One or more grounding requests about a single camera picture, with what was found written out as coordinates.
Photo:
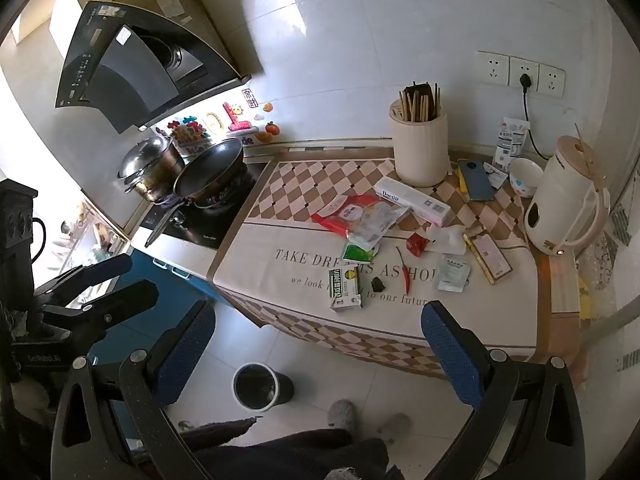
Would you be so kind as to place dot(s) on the red and white plastic wrapper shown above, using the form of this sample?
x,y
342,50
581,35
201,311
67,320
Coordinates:
x,y
360,217

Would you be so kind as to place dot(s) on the black range hood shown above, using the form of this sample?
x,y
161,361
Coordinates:
x,y
125,60

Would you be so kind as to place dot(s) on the person's dark robe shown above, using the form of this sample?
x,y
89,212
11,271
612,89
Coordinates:
x,y
300,455

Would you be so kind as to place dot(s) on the stainless steel pot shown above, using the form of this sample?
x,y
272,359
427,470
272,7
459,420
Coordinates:
x,y
150,165

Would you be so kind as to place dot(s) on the red chili pepper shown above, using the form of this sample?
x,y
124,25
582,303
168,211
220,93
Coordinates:
x,y
406,275

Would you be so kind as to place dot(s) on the grey slipper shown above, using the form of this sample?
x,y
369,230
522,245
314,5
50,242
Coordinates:
x,y
342,415
395,427

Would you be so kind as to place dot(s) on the yellow flat item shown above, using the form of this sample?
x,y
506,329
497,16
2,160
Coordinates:
x,y
462,184

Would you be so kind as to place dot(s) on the black induction cooktop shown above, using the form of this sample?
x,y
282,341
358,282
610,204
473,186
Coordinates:
x,y
200,232

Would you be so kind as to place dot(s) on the cream chopstick holder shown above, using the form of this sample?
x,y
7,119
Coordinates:
x,y
419,152

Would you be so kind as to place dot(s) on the black wok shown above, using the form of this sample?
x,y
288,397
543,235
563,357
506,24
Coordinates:
x,y
210,167

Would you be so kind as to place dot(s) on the yellow and brown box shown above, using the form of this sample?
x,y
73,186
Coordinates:
x,y
489,257

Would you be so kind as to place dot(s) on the white wall socket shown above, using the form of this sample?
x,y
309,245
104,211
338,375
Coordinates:
x,y
551,81
492,67
531,67

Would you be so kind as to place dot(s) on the white electric kettle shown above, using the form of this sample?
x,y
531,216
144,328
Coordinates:
x,y
565,200

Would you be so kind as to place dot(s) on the blue cabinet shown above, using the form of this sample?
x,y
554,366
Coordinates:
x,y
175,285

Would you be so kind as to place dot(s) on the small red wrapper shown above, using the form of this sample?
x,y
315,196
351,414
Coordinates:
x,y
416,244

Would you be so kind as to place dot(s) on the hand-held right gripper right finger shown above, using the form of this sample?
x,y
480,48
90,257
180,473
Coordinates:
x,y
450,355

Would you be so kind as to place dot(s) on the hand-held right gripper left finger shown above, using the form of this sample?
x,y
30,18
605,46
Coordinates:
x,y
185,350

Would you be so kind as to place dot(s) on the grey pole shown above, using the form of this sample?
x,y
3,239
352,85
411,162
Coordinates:
x,y
610,322

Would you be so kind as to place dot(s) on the checkered tablecloth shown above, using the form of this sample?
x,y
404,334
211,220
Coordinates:
x,y
280,280

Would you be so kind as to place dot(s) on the small black scrap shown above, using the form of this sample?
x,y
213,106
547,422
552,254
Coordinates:
x,y
378,285

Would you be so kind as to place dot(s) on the green and white medicine box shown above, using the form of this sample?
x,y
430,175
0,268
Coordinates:
x,y
344,287

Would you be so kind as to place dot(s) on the white printed packet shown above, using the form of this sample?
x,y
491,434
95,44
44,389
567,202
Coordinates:
x,y
510,140

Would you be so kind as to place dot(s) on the white paper slip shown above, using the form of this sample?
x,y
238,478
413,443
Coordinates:
x,y
496,177

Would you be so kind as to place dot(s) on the long white carton box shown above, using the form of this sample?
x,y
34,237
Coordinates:
x,y
410,200

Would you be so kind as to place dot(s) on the green packet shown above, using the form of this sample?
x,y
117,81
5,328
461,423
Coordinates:
x,y
356,252

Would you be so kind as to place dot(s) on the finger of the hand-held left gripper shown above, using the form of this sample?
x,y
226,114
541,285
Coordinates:
x,y
120,300
100,270

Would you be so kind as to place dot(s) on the blue smartphone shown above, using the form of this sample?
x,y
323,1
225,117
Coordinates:
x,y
477,180

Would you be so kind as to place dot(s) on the colourful wall stickers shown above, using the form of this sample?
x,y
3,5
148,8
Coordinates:
x,y
232,116

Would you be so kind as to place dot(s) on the white dotted bowl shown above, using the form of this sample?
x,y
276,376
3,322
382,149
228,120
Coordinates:
x,y
525,177

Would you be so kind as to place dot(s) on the white sachet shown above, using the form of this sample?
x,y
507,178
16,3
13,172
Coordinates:
x,y
451,274

